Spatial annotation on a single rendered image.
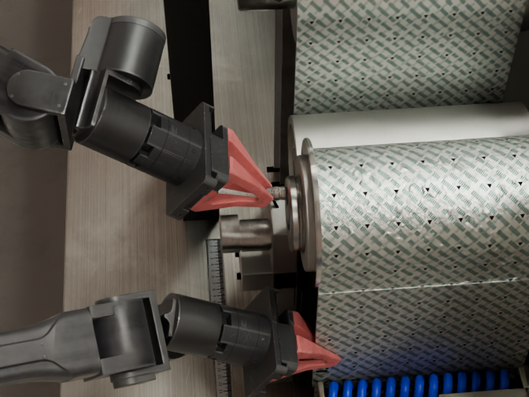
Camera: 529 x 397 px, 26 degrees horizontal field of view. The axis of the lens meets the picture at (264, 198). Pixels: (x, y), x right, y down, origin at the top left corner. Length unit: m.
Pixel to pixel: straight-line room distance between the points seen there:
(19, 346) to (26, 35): 2.17
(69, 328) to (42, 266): 1.58
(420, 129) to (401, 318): 0.20
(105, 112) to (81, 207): 0.59
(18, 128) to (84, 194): 0.57
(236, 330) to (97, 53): 0.31
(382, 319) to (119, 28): 0.40
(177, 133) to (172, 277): 0.49
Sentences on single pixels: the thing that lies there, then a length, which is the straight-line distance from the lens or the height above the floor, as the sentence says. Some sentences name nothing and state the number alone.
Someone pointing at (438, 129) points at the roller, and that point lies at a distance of 1.23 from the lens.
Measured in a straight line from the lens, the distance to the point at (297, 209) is 1.09.
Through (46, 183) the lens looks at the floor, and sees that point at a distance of 2.82.
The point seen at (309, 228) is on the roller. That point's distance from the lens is 1.07.
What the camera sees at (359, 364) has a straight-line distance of 1.26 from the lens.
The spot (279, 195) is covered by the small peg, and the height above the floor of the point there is 1.27.
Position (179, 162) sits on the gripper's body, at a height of 1.34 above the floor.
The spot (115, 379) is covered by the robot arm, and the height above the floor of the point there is 1.18.
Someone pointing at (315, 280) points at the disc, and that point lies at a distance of 1.10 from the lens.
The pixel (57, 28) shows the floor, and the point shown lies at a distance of 3.19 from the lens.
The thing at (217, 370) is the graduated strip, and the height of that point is 0.90.
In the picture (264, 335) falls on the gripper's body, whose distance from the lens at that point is 1.17.
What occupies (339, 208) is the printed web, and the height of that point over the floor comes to 1.30.
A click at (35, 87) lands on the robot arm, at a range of 1.03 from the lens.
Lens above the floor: 2.14
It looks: 51 degrees down
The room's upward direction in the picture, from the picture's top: straight up
